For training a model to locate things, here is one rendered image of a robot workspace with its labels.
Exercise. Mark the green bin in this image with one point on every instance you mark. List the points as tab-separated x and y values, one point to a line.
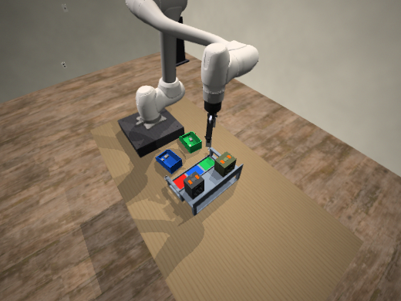
196	144

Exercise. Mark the blue bin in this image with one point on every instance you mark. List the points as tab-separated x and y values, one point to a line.
172	163

